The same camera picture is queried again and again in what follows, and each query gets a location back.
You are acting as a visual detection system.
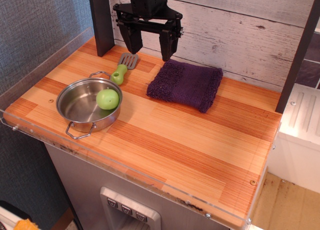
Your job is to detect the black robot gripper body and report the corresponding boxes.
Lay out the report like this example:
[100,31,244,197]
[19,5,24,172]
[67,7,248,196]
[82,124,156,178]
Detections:
[113,0,183,38]

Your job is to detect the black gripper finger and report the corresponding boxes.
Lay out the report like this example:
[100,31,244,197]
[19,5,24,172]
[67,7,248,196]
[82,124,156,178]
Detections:
[159,30,178,62]
[118,22,143,54]

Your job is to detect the folded violet towel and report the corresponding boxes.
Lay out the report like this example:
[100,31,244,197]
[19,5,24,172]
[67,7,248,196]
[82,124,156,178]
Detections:
[146,59,223,113]

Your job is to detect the green toy apple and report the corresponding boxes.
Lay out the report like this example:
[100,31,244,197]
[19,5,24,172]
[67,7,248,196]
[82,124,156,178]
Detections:
[96,89,120,110]

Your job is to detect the stainless steel pot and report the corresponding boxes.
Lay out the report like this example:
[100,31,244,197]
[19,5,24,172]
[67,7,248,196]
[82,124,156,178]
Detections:
[56,71,123,140]

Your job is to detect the clear acrylic table guard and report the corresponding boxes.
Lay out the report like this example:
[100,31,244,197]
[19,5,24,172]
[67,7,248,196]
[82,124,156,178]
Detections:
[4,39,281,229]

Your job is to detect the grey toy fridge cabinet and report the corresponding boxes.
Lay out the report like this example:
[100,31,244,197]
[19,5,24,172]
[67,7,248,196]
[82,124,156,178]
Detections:
[45,143,226,230]

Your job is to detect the white toy sink unit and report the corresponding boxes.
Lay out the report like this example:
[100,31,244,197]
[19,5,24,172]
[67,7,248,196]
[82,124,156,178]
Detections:
[267,84,320,193]

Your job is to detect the silver ice dispenser panel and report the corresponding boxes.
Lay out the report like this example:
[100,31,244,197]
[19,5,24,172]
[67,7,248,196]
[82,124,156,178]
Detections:
[100,187,162,230]

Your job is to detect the orange yellow object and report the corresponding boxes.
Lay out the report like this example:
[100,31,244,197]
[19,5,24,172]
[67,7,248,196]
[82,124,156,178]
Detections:
[13,219,39,230]

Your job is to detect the green handled grey spatula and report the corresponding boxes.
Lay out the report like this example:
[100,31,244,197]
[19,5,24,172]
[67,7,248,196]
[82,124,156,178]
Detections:
[110,52,139,85]

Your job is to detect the dark left shelf post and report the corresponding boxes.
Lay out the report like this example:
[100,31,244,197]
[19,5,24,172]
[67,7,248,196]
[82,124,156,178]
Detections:
[89,0,115,57]

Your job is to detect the dark shelf post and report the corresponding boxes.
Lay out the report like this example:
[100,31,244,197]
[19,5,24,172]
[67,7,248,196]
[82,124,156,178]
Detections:
[89,0,115,57]
[275,0,320,114]

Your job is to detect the dark right shelf post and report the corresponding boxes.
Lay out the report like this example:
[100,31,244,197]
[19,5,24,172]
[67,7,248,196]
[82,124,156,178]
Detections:
[275,0,320,114]

